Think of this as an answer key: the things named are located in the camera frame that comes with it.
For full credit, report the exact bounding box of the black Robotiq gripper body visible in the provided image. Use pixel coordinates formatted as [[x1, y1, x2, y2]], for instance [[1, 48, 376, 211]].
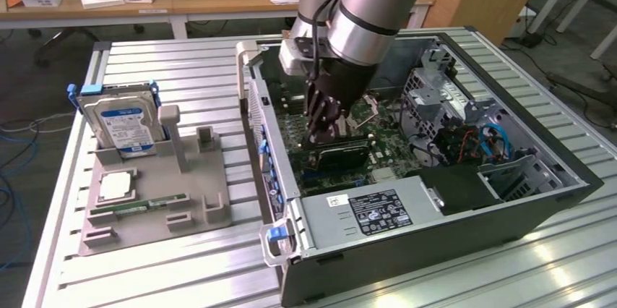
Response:
[[309, 57, 379, 111]]

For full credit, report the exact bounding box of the metal socket cover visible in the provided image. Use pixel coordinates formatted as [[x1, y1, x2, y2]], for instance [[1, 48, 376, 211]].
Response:
[[353, 93, 383, 130]]

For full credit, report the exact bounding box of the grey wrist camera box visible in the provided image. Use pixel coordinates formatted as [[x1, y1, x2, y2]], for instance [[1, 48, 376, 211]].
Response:
[[277, 38, 329, 77]]

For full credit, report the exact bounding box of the grey parts rack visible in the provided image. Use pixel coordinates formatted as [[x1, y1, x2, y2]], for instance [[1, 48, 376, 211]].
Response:
[[77, 104, 232, 257]]

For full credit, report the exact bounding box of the grey floor cable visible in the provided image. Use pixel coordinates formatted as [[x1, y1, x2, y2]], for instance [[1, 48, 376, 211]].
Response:
[[0, 112, 79, 134]]

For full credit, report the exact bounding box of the silver chipset heatsink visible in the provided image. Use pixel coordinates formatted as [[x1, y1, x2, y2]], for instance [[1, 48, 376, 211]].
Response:
[[368, 168, 401, 182]]

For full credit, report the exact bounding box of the grey power supply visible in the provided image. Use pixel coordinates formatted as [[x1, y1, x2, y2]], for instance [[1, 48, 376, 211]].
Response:
[[288, 176, 444, 251]]

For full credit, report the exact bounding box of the green motherboard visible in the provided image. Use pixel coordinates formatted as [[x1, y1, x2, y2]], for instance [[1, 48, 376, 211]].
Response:
[[275, 89, 425, 197]]

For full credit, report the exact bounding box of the hard disk with blue carrier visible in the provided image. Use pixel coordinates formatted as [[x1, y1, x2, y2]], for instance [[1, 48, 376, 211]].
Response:
[[67, 79, 161, 159]]

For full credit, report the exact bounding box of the blue wire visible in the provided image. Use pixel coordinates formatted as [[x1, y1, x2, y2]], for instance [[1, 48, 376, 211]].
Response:
[[480, 122, 513, 160]]

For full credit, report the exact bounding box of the silver CPU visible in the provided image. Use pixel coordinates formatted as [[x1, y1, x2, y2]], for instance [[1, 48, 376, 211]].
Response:
[[99, 172, 140, 203]]

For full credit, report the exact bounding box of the black graphics card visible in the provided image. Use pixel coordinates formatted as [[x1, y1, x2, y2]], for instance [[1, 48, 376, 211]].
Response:
[[301, 140, 372, 174]]

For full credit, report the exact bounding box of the metal drive cage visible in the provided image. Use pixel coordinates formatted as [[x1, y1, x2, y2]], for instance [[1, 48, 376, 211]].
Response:
[[401, 47, 478, 142]]

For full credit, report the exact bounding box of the black open PC case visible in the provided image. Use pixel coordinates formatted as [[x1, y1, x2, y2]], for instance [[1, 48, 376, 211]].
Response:
[[235, 31, 606, 307]]

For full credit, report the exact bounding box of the green RAM stick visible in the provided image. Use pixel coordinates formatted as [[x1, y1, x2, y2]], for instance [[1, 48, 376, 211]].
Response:
[[91, 194, 188, 215]]

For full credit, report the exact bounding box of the black power adapter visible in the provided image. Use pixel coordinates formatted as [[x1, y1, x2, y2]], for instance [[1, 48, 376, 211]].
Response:
[[517, 32, 546, 49]]

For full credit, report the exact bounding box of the blue floor cable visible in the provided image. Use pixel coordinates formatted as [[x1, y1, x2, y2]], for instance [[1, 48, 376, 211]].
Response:
[[0, 130, 43, 271]]

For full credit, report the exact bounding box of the metal disk bay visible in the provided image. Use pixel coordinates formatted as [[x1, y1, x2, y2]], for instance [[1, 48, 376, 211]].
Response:
[[476, 154, 566, 203]]

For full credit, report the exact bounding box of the black camera cable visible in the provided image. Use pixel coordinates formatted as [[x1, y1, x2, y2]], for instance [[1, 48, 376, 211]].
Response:
[[308, 0, 349, 83]]

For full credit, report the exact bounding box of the white table frame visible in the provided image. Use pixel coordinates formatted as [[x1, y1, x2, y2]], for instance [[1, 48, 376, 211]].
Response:
[[528, 0, 617, 60]]

